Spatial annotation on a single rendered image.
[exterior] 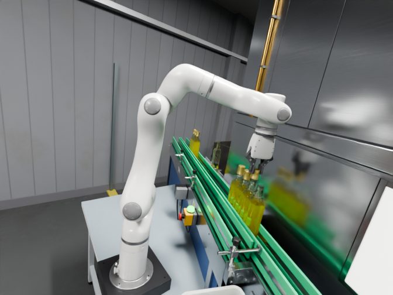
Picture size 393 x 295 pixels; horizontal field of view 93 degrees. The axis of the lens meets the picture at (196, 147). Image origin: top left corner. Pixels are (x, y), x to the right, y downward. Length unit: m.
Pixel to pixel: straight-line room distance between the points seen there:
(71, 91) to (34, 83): 0.34
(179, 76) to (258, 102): 0.29
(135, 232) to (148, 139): 0.39
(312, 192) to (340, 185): 0.11
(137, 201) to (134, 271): 0.35
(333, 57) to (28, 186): 3.20
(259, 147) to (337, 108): 0.29
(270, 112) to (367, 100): 0.27
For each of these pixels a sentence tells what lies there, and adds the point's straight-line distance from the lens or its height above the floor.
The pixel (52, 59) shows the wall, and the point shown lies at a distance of 2.88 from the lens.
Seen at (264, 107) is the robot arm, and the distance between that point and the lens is 0.69.
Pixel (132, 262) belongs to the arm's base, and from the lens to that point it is 0.96.
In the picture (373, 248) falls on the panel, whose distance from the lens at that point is 0.73.
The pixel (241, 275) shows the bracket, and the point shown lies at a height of 1.03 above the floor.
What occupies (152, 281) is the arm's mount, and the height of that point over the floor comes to 0.81.
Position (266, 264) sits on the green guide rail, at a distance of 0.80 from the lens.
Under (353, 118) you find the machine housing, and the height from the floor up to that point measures 1.63.
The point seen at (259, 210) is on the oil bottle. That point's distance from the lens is 0.85.
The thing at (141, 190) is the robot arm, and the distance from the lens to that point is 0.75.
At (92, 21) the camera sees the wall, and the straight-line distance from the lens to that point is 3.00.
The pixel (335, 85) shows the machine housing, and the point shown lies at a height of 1.74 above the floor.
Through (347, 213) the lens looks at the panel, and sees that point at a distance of 0.74.
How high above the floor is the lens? 1.61
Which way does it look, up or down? 14 degrees down
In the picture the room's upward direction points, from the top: 9 degrees clockwise
